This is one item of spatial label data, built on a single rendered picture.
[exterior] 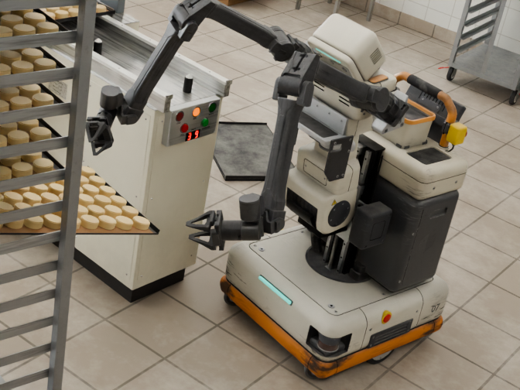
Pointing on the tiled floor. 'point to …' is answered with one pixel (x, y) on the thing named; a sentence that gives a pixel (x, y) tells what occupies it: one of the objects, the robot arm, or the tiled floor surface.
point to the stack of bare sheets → (243, 150)
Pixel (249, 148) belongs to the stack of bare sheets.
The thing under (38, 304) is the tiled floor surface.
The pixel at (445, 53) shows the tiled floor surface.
